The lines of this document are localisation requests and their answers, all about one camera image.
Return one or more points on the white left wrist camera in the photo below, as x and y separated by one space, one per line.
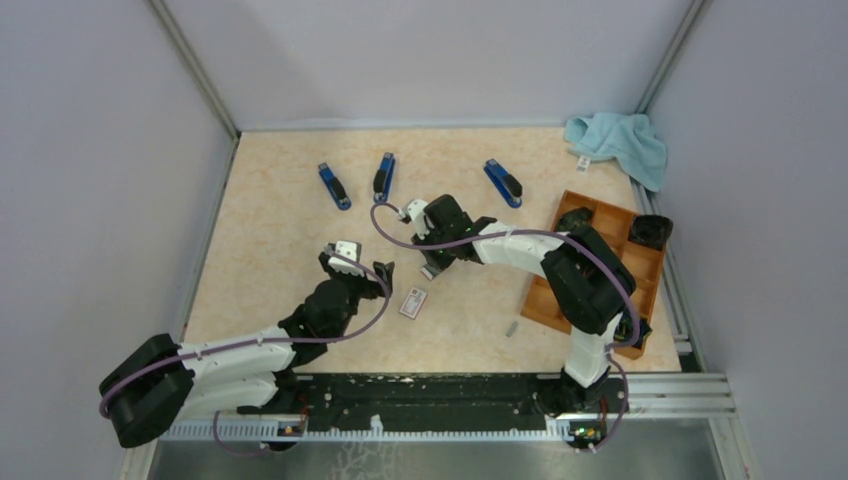
349 252

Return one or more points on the light blue cloth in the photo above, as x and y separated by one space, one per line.
631 140

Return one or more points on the white cable duct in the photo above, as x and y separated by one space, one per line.
236 430

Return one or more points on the silver staple strip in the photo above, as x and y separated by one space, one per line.
512 329

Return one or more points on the black item in tray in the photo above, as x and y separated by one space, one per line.
573 219

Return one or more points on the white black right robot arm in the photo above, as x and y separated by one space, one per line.
590 284

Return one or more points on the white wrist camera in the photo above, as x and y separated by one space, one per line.
414 213
349 252

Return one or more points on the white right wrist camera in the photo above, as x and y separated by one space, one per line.
414 213

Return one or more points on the black tape roll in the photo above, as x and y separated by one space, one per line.
651 231

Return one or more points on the red white staple box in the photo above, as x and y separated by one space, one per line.
413 303

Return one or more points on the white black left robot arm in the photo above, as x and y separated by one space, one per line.
163 381

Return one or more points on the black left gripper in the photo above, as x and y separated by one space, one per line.
372 288

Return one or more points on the blue black stapler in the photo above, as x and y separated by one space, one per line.
382 181
334 187

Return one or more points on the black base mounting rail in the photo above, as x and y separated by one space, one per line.
440 403

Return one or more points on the brown wooden compartment tray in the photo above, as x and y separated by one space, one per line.
613 223

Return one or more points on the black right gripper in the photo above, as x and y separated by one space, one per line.
441 264

